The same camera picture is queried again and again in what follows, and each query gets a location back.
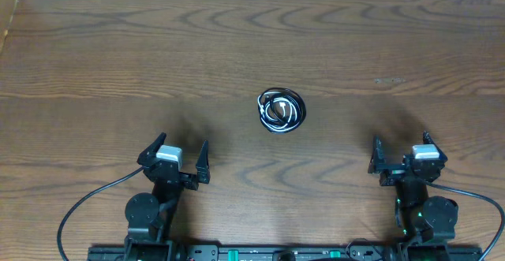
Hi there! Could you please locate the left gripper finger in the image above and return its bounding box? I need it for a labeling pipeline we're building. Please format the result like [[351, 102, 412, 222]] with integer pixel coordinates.
[[196, 140, 210, 184], [137, 132, 166, 166]]

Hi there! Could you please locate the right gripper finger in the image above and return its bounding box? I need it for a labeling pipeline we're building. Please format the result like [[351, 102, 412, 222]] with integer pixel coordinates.
[[422, 131, 448, 162], [368, 136, 385, 173]]

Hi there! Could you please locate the white usb cable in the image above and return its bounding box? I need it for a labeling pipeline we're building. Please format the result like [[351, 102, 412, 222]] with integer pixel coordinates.
[[256, 93, 297, 132]]

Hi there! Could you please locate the long black usb cable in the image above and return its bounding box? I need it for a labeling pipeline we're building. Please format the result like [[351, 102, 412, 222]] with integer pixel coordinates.
[[258, 87, 308, 135]]

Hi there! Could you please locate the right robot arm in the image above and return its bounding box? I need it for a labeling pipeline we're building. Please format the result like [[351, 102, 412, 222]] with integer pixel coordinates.
[[368, 132, 458, 260]]

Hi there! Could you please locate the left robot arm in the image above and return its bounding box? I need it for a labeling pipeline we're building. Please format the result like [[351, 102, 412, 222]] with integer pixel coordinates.
[[122, 132, 211, 261]]

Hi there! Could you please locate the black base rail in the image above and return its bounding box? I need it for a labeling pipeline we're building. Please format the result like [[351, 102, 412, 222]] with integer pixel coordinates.
[[86, 243, 481, 261]]

